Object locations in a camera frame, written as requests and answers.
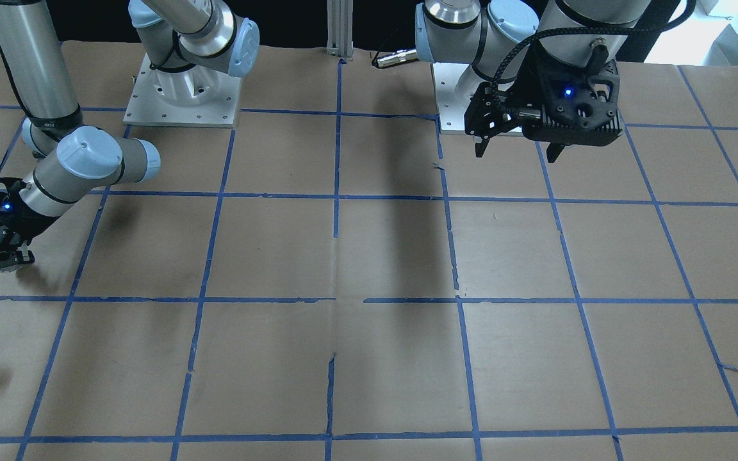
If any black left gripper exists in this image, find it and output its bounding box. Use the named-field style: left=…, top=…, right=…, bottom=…
left=464, top=82, right=568, bottom=163

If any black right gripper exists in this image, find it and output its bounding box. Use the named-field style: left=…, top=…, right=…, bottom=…
left=0, top=206, right=58, bottom=272

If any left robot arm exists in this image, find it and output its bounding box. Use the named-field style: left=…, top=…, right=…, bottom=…
left=415, top=1, right=696, bottom=163

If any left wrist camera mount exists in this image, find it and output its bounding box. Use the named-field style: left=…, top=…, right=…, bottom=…
left=521, top=43, right=625, bottom=151

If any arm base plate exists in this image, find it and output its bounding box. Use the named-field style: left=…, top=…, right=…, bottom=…
left=432, top=62, right=483, bottom=135
left=123, top=55, right=243, bottom=129

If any aluminium frame post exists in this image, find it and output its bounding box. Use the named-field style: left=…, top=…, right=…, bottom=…
left=325, top=0, right=354, bottom=60

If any black braided cable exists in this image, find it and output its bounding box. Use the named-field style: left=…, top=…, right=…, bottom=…
left=491, top=0, right=696, bottom=97

